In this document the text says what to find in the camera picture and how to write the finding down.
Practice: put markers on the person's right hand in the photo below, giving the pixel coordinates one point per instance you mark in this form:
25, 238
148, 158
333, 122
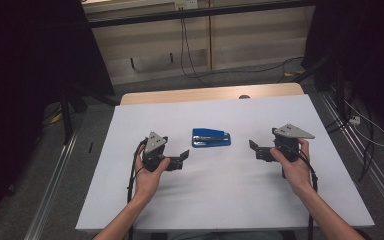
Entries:
293, 173

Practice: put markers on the white power strip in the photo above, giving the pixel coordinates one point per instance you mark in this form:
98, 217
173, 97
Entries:
355, 120

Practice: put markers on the black horizontal bar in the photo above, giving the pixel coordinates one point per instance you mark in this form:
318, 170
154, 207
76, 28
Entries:
196, 12

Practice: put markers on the aluminium floor rail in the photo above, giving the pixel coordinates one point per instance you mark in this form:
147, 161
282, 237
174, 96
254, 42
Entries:
51, 190
373, 170

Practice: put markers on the black curtain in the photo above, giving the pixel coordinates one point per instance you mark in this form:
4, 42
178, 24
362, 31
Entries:
366, 50
20, 83

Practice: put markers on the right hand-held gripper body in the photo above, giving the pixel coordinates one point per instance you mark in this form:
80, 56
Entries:
291, 131

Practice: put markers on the person's left hand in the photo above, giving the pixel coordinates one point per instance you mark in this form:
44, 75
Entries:
148, 183

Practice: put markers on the blue stapler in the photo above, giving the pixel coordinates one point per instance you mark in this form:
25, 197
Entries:
210, 141

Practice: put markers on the white board cover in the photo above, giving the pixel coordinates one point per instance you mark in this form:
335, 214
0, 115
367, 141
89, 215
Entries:
196, 200

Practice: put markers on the yellow floor tape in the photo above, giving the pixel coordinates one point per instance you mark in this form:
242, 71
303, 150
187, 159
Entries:
56, 117

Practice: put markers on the small black floor item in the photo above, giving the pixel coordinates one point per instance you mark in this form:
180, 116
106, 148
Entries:
90, 147

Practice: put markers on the beige cabinet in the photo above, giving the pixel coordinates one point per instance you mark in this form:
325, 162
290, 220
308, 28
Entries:
246, 43

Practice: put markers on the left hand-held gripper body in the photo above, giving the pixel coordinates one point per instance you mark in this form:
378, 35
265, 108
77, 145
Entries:
155, 143

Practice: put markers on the black metal stand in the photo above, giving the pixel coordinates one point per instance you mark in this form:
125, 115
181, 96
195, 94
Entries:
338, 93
67, 116

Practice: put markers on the white wall socket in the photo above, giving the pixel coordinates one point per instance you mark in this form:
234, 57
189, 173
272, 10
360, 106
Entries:
186, 4

